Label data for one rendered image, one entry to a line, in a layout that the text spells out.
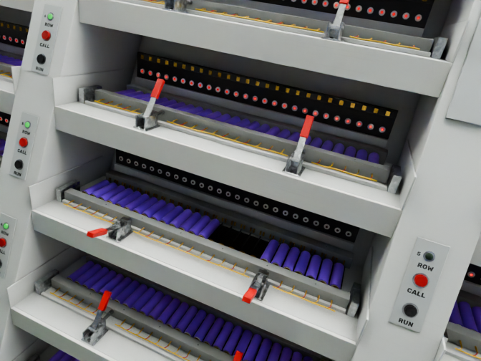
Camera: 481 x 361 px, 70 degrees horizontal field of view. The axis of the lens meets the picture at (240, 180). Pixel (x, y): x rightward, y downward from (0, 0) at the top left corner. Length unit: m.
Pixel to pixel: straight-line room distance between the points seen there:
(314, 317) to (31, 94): 0.63
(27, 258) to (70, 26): 0.45
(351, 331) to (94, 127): 0.53
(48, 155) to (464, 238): 0.69
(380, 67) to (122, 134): 0.42
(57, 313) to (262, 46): 0.62
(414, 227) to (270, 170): 0.21
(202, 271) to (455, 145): 0.41
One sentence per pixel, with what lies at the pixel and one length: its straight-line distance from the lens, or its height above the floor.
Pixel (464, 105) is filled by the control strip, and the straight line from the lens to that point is 0.53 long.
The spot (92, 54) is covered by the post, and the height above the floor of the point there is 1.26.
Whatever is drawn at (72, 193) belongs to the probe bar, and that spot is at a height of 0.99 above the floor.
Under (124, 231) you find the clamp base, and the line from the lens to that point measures 0.66.
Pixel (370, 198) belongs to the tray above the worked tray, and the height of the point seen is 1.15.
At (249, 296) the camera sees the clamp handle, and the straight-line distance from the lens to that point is 0.50.
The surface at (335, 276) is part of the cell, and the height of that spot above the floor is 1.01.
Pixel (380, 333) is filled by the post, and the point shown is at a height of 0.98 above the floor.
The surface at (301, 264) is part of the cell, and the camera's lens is 0.62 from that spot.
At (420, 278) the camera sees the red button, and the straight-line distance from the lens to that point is 0.53.
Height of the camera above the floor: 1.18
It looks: 6 degrees down
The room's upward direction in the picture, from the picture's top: 16 degrees clockwise
